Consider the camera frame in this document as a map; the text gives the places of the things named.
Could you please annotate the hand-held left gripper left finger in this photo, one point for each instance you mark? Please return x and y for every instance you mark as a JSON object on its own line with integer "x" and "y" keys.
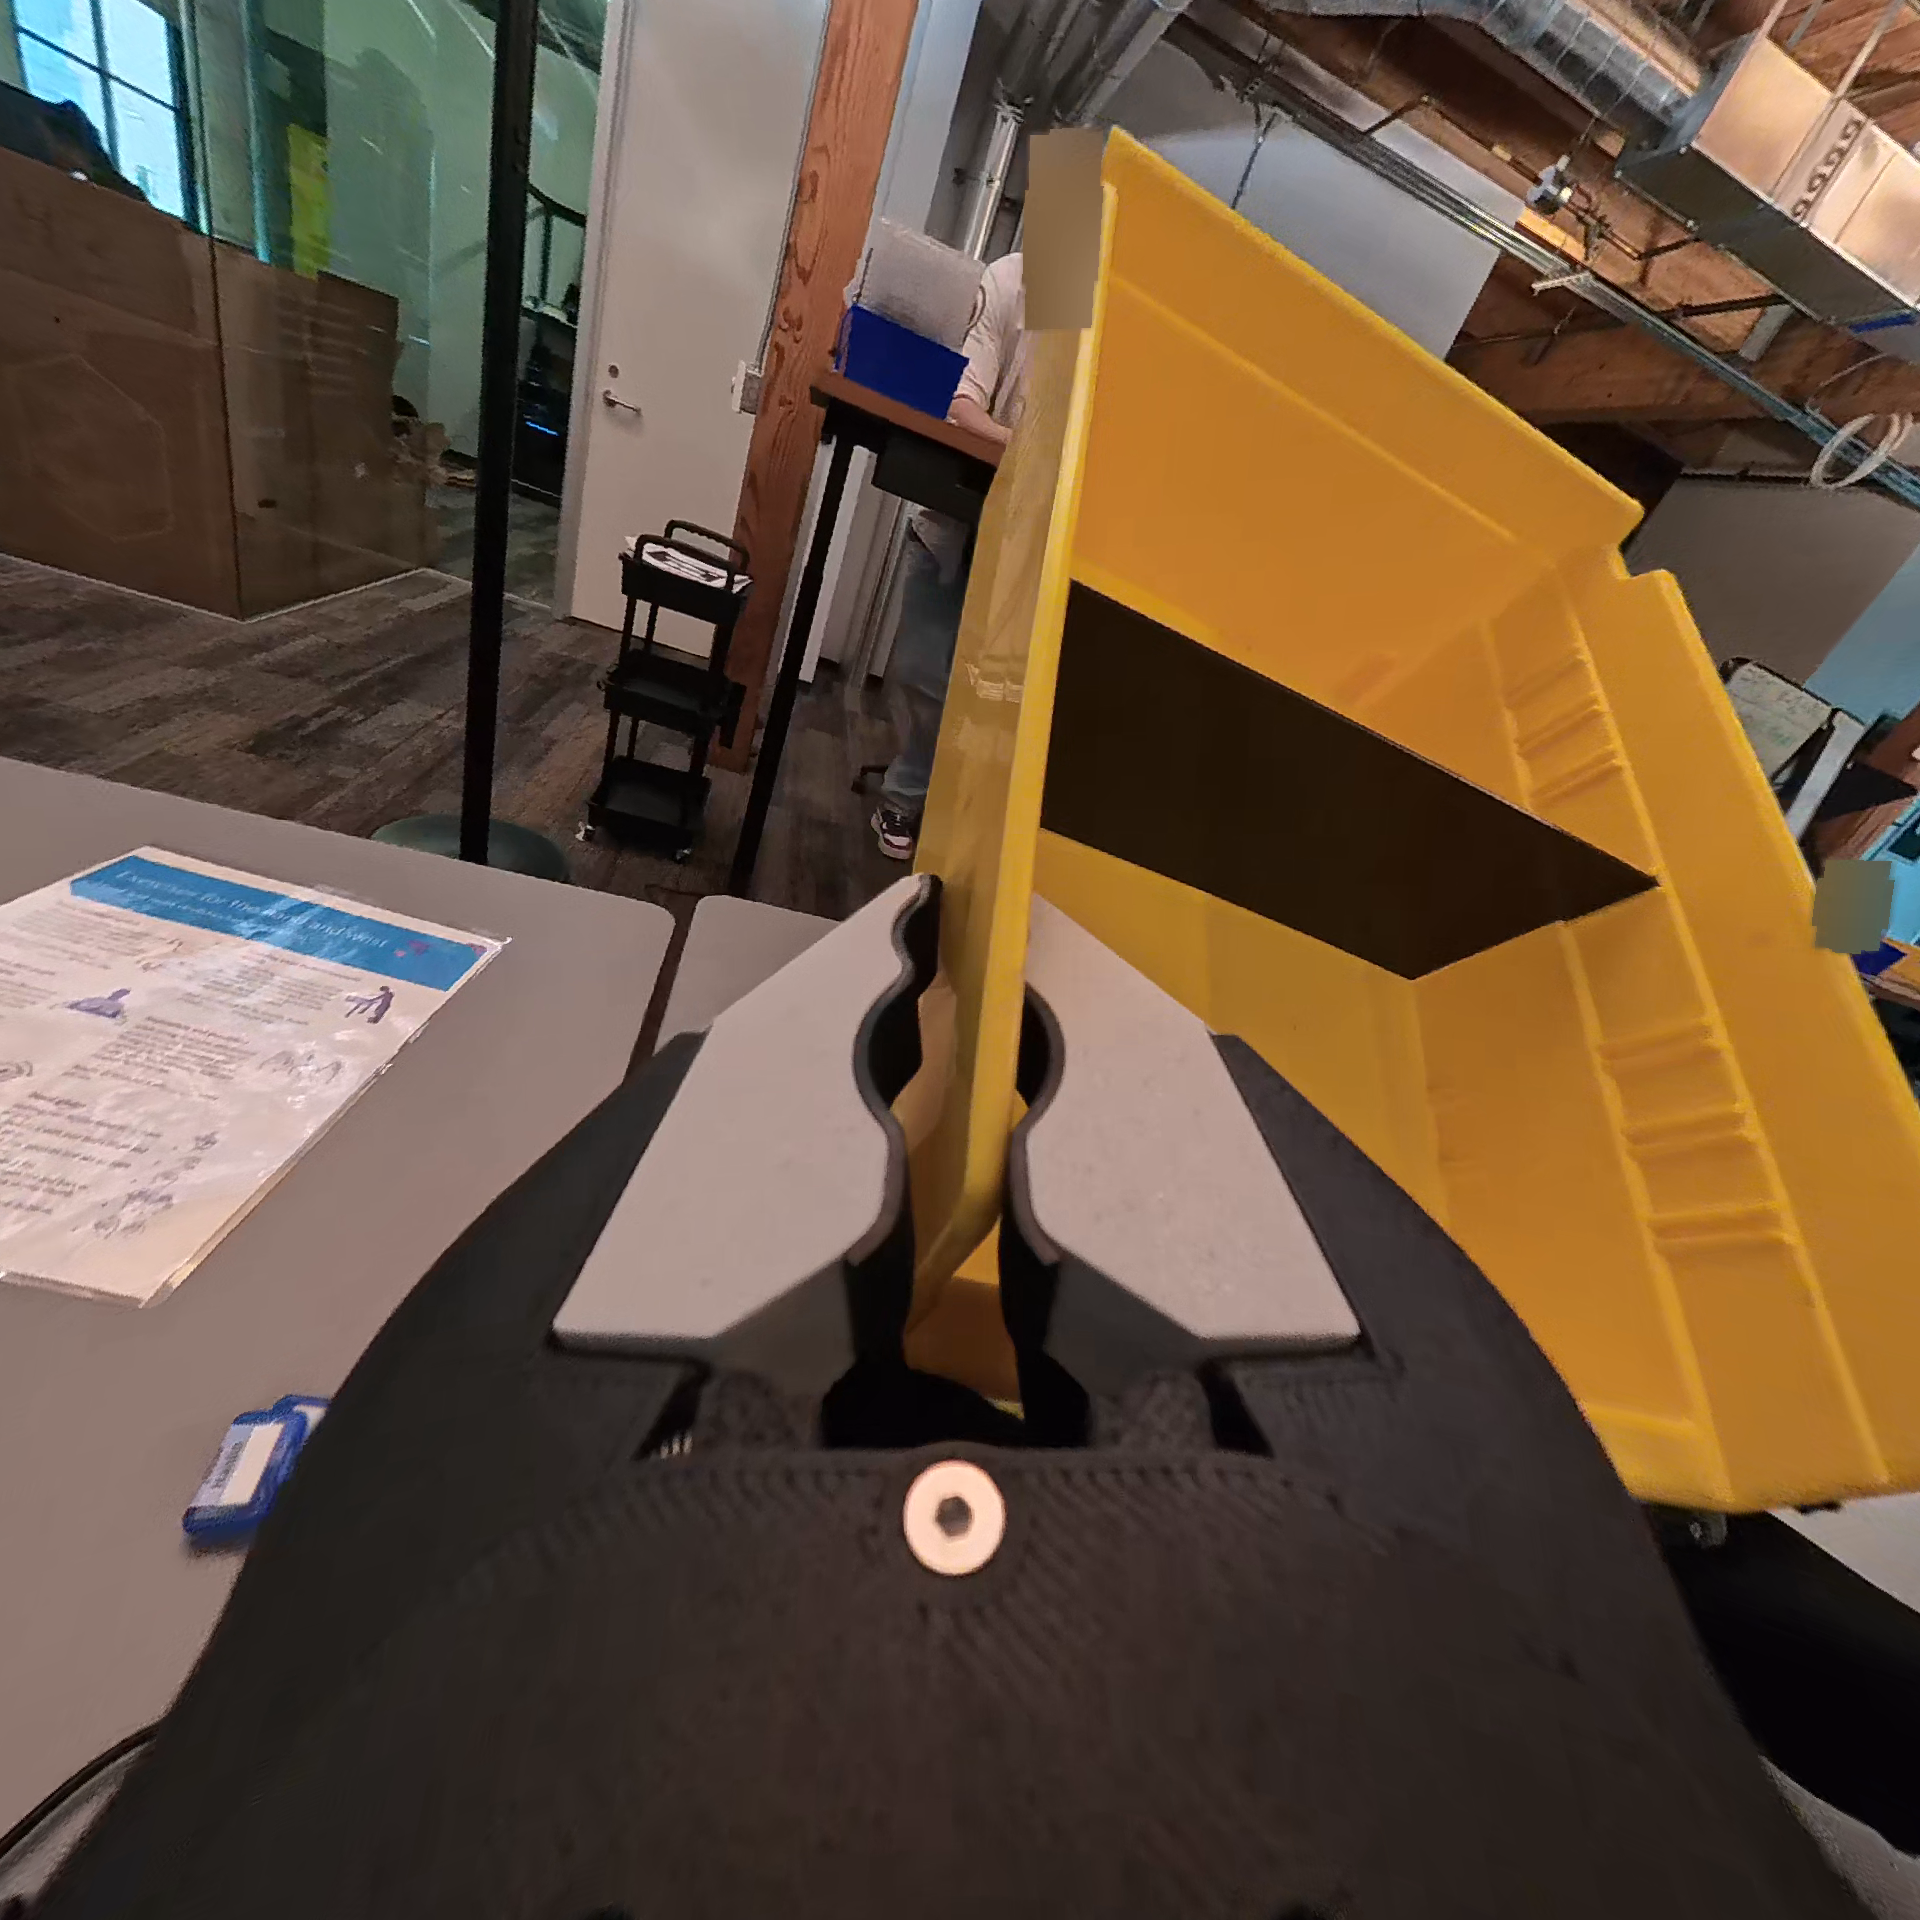
{"x": 734, "y": 1171}

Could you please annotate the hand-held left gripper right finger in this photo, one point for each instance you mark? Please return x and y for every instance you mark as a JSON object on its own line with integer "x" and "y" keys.
{"x": 1185, "y": 1187}

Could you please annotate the yellow plastic bin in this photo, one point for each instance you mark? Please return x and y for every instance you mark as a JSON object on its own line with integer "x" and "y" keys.
{"x": 1273, "y": 496}

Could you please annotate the black bin divider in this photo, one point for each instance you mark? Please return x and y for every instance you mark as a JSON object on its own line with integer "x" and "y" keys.
{"x": 1273, "y": 782}

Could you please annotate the black utility cart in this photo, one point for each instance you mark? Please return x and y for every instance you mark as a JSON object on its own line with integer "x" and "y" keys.
{"x": 666, "y": 706}

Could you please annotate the laminated instruction sheet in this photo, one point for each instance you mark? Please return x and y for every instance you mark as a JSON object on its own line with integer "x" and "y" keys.
{"x": 194, "y": 1051}

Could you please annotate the small blue card case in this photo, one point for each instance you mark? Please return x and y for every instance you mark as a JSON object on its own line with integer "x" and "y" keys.
{"x": 250, "y": 1479}

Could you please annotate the wooden high table black legs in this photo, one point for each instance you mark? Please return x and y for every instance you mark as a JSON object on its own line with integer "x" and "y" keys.
{"x": 932, "y": 473}

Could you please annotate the whiteboard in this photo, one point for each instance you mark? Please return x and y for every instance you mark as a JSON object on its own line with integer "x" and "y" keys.
{"x": 1785, "y": 735}

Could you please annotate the black pole with round base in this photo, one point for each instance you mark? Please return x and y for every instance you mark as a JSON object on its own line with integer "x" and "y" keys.
{"x": 502, "y": 452}

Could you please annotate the blue storage bin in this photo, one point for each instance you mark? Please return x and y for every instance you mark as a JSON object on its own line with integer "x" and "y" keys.
{"x": 898, "y": 366}

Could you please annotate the white door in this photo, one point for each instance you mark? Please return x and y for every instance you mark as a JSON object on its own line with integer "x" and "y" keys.
{"x": 673, "y": 303}

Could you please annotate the clear plastic box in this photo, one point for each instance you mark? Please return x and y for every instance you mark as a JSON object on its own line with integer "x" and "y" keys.
{"x": 923, "y": 268}

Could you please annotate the wooden post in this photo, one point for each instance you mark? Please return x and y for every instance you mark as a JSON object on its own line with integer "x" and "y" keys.
{"x": 824, "y": 228}

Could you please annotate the rectangular metal air duct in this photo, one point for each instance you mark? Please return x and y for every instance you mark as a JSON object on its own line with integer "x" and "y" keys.
{"x": 1769, "y": 181}

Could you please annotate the round metal air duct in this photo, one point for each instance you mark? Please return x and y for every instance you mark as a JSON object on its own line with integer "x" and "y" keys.
{"x": 1590, "y": 61}

